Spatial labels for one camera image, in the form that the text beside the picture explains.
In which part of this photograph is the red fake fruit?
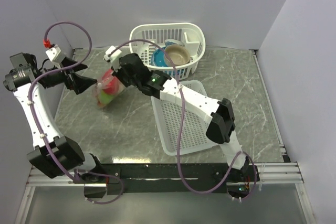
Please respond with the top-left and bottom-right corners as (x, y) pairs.
(101, 69), (119, 95)

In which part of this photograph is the clear zip top bag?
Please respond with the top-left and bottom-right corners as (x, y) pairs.
(92, 69), (125, 108)

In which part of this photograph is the green fake fruit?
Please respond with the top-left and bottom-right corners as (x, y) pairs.
(98, 90), (114, 105)

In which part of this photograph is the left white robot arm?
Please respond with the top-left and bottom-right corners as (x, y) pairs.
(3, 53), (104, 183)

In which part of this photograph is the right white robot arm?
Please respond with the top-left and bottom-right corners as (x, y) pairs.
(110, 53), (248, 181)

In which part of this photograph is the blue dotted plate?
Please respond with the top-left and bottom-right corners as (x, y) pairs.
(151, 49), (167, 67)

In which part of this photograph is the white oval dish basket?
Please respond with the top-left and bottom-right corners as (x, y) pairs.
(129, 23), (205, 80)

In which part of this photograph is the white blue floral cup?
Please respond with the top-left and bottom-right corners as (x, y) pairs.
(164, 39), (185, 47)

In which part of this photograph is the beige ceramic bowl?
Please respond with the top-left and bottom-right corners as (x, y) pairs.
(164, 45), (191, 66)

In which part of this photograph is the white rectangular perforated tray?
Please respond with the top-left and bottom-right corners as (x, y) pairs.
(151, 79), (216, 156)

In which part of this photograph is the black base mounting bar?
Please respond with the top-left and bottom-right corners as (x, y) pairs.
(72, 162), (260, 196)

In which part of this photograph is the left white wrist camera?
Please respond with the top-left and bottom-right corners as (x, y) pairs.
(46, 45), (66, 65)

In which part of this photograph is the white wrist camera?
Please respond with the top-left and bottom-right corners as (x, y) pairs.
(46, 45), (66, 65)
(103, 46), (122, 62)

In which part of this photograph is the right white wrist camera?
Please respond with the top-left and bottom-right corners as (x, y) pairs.
(103, 46), (122, 62)

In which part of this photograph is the aluminium frame rail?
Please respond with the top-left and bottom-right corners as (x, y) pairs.
(26, 163), (304, 187)

